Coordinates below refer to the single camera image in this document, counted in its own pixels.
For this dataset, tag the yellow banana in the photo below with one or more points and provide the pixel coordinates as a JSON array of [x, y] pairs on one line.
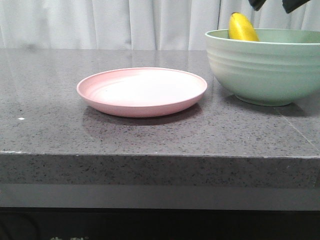
[[240, 28]]

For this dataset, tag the white curtain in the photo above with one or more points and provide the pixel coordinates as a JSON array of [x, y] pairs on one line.
[[136, 24]]

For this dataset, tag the green ribbed bowl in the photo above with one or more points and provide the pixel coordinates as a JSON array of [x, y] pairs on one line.
[[283, 66]]

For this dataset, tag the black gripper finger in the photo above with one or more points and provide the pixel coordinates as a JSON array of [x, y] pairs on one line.
[[291, 5], [256, 4]]

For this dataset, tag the pink plate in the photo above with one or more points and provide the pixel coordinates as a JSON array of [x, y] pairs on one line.
[[142, 92]]

